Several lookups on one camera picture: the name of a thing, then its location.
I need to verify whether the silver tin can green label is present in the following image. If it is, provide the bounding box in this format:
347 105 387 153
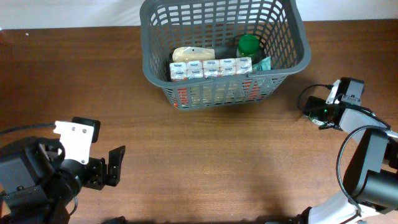
308 113 326 126

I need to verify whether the light blue wet wipes pack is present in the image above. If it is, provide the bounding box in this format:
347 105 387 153
252 55 272 91

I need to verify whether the red spaghetti packet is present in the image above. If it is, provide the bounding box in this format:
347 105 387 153
165 79 264 110

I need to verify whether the green lidded jar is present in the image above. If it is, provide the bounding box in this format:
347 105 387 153
236 34 259 61

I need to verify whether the clear bag of brown grain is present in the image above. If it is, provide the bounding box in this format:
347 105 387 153
172 47 215 62

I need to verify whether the colourful Kleenex tissue multipack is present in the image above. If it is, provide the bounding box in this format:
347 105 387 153
169 57 252 82

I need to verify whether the grey plastic basket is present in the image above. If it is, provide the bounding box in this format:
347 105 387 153
140 0 311 103

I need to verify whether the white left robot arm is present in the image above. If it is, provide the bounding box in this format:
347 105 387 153
1 137 126 223

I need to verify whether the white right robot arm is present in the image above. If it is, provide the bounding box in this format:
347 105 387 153
292 93 397 223

